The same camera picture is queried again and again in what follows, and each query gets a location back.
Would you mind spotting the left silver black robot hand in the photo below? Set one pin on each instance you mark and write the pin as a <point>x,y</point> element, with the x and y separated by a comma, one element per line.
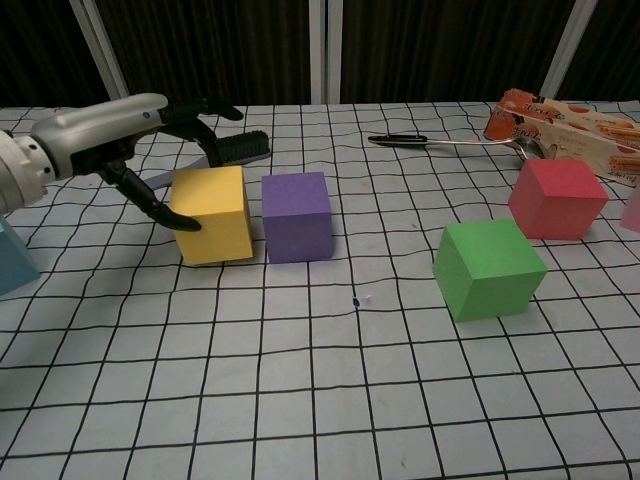
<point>95,130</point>

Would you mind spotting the yellow foam cube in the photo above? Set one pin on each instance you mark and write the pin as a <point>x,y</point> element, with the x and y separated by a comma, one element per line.
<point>212,215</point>

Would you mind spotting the light blue foam cube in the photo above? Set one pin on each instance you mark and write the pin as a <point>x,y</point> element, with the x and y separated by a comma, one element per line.
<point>15,260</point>

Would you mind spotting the purple foam cube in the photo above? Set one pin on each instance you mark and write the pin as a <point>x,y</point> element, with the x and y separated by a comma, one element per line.
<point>297,220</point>

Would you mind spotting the green foam cube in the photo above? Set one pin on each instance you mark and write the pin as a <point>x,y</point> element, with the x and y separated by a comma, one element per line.
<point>487,270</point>

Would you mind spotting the red foam cube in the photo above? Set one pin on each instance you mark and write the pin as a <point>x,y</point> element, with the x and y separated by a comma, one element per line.
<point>560,200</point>

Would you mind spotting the pink foam cube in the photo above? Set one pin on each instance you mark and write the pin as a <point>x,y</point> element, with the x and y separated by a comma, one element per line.
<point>632,210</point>

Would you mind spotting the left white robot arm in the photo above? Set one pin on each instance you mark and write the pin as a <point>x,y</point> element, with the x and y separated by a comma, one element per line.
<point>20,170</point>

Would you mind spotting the grey brush black bristles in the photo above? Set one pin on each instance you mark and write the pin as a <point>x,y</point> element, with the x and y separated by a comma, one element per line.
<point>245,146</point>

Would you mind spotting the white black-grid tablecloth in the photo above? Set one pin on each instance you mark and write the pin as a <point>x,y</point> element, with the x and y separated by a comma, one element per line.
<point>320,390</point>

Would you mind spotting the orange biscuit box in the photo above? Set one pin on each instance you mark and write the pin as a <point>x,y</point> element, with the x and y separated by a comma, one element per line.
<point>575,130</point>

